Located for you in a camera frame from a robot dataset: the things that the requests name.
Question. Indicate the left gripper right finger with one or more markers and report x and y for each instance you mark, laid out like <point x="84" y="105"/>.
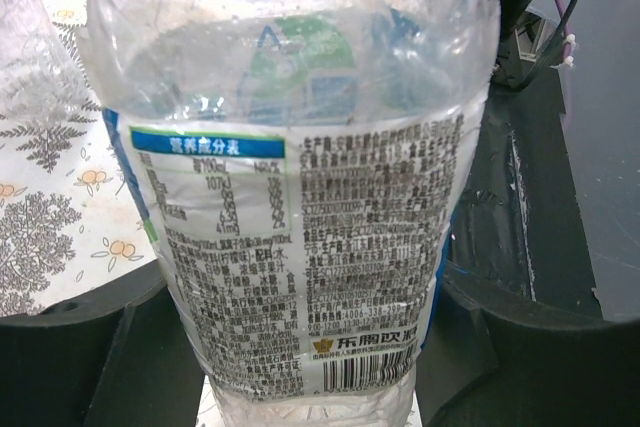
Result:
<point x="495" y="358"/>

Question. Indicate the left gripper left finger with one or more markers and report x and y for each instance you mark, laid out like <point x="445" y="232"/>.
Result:
<point x="114" y="356"/>

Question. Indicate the clear plastic bottle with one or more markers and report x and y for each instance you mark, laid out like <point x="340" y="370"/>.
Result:
<point x="40" y="82"/>

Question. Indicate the blue label water bottle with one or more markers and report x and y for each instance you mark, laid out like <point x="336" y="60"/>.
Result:
<point x="297" y="164"/>

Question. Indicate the floral patterned table mat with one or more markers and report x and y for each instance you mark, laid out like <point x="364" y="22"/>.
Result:
<point x="68" y="222"/>

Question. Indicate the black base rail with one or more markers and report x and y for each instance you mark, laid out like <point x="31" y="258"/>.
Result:
<point x="518" y="223"/>

